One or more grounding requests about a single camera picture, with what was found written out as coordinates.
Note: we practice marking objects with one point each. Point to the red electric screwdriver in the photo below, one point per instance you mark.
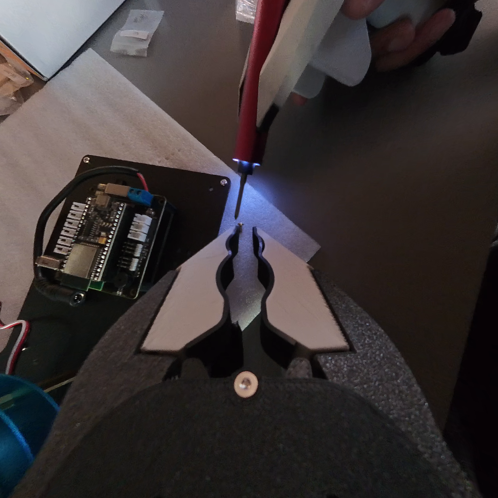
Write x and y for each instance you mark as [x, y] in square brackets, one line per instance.
[249, 97]

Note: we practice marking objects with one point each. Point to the white foam sheet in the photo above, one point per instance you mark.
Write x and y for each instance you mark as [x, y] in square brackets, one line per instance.
[97, 116]

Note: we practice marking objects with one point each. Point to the black metal base plate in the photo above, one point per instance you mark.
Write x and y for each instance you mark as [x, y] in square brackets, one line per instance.
[194, 194]

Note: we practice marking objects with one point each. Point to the black circuit board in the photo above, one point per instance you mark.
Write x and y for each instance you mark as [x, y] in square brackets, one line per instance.
[97, 241]

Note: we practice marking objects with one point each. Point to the person's right hand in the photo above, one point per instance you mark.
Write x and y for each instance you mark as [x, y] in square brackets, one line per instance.
[408, 46]

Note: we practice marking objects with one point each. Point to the white orange cardboard box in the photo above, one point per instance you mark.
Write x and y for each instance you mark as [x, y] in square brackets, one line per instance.
[50, 31]

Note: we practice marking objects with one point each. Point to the clear bag with beige parts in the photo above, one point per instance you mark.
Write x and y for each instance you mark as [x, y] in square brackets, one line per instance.
[15, 77]

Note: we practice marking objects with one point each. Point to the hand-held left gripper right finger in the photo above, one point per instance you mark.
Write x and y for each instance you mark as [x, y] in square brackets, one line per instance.
[303, 307]

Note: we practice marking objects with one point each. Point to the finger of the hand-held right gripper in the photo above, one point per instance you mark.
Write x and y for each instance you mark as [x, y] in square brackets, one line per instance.
[295, 39]
[243, 77]

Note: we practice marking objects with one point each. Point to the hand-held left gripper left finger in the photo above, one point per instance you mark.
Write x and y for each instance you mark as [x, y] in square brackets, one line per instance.
[190, 303]

